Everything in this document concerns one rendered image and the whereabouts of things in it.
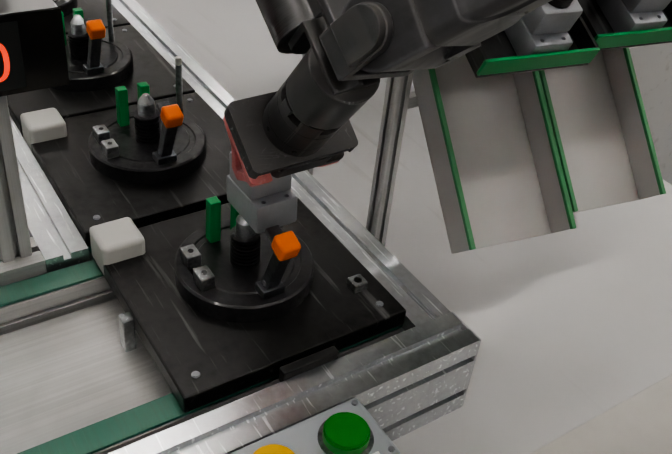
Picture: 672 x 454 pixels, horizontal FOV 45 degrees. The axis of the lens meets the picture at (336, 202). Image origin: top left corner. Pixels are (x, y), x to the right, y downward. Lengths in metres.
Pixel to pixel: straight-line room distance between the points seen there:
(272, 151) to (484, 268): 0.48
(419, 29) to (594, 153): 0.52
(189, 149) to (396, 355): 0.37
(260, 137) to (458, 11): 0.22
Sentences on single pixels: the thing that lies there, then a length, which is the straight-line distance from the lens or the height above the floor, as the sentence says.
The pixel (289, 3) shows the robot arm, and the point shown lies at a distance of 0.60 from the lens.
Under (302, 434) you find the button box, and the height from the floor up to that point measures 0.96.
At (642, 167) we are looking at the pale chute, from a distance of 1.03.
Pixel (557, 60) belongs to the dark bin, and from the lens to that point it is 0.81.
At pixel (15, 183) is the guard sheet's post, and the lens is 0.84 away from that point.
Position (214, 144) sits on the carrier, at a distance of 1.04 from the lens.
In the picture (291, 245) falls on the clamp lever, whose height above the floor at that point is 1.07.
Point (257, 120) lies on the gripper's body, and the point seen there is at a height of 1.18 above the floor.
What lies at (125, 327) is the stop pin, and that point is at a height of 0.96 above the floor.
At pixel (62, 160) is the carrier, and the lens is 1.02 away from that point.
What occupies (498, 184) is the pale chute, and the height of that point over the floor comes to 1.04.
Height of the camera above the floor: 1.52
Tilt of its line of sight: 36 degrees down
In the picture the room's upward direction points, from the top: 6 degrees clockwise
